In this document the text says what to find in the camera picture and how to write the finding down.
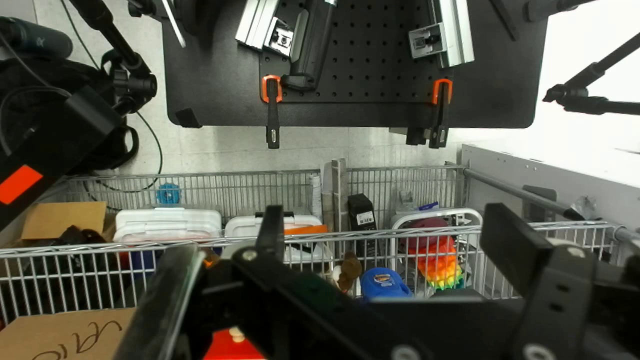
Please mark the blue lotion bottle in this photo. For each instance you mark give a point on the blue lotion bottle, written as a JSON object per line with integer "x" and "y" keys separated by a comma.
{"x": 383, "y": 285}

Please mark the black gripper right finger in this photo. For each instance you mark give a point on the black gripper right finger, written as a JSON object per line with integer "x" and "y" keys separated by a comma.
{"x": 552, "y": 281}

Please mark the cardboard box with writing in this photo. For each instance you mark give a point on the cardboard box with writing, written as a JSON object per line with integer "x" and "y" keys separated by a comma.
{"x": 87, "y": 335}

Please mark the right orange black clamp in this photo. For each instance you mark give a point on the right orange black clamp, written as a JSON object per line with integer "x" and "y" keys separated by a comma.
{"x": 440, "y": 101}

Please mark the wire shelf rack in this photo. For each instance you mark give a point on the wire shelf rack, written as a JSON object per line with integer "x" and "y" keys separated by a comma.
{"x": 60, "y": 255}

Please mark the black perforated mounting table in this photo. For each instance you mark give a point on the black perforated mounting table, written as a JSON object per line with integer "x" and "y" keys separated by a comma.
{"x": 369, "y": 76}

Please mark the brown plush toy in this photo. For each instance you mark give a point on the brown plush toy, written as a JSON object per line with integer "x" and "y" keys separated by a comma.
{"x": 350, "y": 271}

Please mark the left orange black clamp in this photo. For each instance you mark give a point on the left orange black clamp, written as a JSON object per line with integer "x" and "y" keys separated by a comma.
{"x": 270, "y": 94}

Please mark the blue tape roll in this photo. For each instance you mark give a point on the blue tape roll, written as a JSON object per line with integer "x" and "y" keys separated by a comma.
{"x": 168, "y": 195}

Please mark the orange black clamp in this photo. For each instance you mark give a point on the orange black clamp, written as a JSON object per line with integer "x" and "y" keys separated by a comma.
{"x": 440, "y": 101}
{"x": 270, "y": 94}

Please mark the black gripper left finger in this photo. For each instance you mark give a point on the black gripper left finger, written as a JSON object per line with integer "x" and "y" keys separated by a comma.
{"x": 154, "y": 331}

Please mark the black backpack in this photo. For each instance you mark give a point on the black backpack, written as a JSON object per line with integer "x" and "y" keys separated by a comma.
{"x": 56, "y": 119}

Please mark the rainbow stacking toy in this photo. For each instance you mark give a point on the rainbow stacking toy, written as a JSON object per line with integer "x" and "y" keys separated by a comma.
{"x": 436, "y": 260}

